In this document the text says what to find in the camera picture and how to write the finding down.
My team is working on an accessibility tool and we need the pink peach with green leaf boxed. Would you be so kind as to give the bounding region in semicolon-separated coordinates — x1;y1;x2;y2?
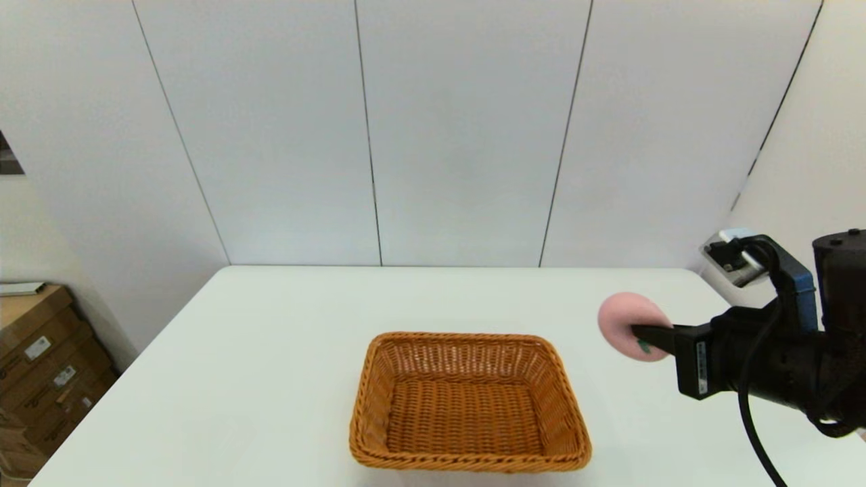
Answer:
597;292;674;363

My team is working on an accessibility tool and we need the orange woven wicker basket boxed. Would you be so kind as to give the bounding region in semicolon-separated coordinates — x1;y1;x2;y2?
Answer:
348;331;593;473

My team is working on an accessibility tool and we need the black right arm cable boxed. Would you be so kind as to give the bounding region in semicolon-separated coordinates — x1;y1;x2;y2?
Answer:
707;240;792;487

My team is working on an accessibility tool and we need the wrist camera on blue mount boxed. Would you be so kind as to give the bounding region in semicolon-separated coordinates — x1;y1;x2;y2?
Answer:
700;228;817;333

